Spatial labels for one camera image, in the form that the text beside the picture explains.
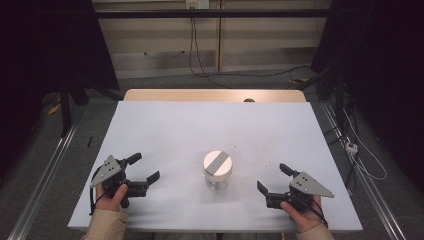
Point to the black metal stand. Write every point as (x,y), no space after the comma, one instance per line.
(66,106)

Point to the black horizontal metal bar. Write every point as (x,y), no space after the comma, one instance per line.
(213,13)

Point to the wooden table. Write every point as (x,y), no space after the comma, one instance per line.
(186,95)

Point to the aluminium floor rail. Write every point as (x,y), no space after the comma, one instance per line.
(366,186)
(43,183)

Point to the white power strip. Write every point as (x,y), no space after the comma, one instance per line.
(351,148)

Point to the black curtain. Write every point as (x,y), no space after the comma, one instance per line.
(380,50)
(50,43)

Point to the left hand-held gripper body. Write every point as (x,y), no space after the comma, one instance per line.
(107,171)

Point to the white wall socket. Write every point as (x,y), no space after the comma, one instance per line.
(197,3)

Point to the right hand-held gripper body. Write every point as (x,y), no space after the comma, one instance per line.
(308,186)

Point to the person's right hand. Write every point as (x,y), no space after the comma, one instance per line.
(308,218)

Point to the person's left hand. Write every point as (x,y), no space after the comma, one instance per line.
(111,204)

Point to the white table board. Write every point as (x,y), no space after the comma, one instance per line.
(186,133)

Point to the clear plastic jar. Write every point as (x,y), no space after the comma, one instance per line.
(216,185)

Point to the yellow floor tape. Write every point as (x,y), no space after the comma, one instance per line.
(54,109)

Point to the small black floor object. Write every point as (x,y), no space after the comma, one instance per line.
(90,141)

